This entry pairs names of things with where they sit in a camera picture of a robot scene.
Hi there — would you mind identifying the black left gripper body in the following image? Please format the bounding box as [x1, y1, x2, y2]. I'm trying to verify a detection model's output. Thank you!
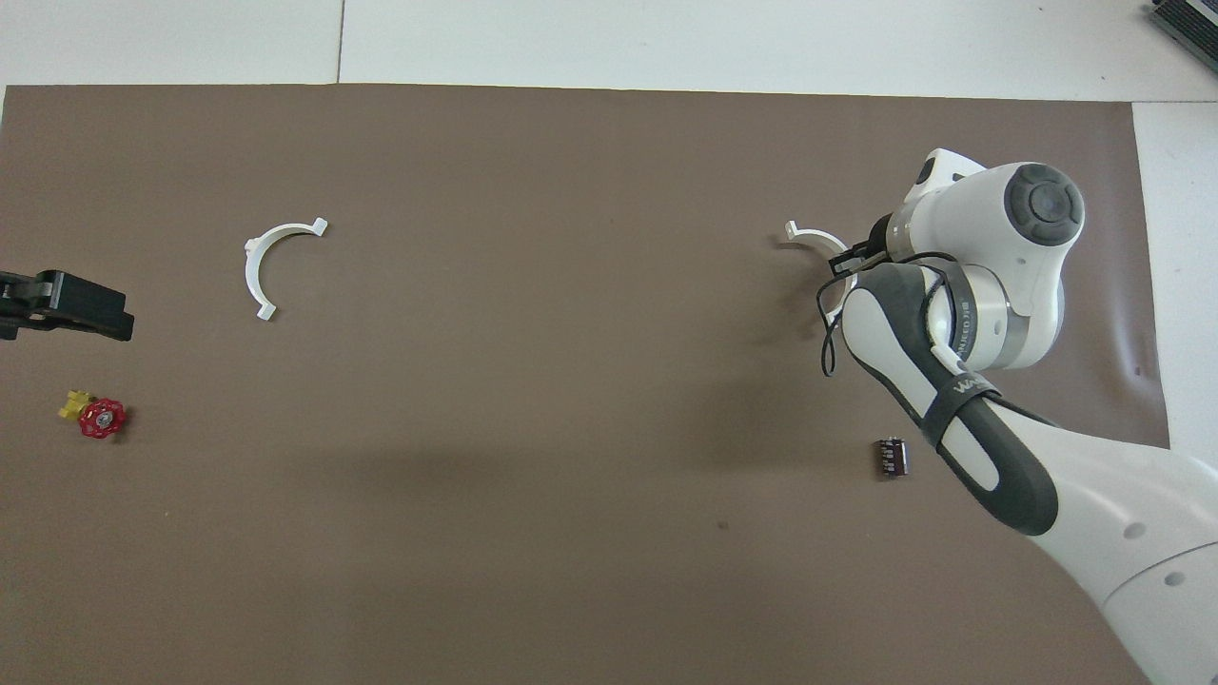
[38, 270, 135, 343]

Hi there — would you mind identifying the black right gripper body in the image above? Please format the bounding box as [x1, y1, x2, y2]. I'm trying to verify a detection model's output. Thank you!
[826, 213, 900, 279]

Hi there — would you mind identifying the white half-ring pipe clamp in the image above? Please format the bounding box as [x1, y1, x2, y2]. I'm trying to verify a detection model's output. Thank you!
[244, 218, 329, 323]
[784, 220, 850, 323]

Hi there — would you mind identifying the red handwheel yellow valve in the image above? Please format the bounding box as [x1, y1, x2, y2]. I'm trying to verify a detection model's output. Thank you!
[59, 388, 128, 441]

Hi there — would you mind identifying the grey ribbed device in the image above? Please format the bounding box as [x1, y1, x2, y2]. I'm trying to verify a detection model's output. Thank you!
[1146, 0, 1218, 50]

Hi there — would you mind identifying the brown table mat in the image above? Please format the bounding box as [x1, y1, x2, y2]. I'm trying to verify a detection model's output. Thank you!
[0, 84, 1171, 685]

